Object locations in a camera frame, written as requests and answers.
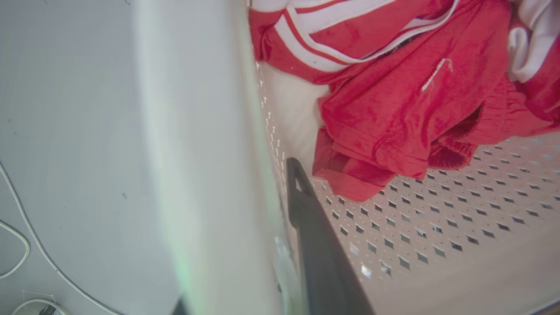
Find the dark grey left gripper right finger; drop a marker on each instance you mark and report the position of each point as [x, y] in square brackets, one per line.
[321, 253]

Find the white perforated laundry basket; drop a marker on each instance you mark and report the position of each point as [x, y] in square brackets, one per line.
[210, 175]

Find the red garment with white stripes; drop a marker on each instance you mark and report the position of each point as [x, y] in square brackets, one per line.
[393, 96]

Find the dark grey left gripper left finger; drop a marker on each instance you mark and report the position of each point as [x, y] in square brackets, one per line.
[180, 308]

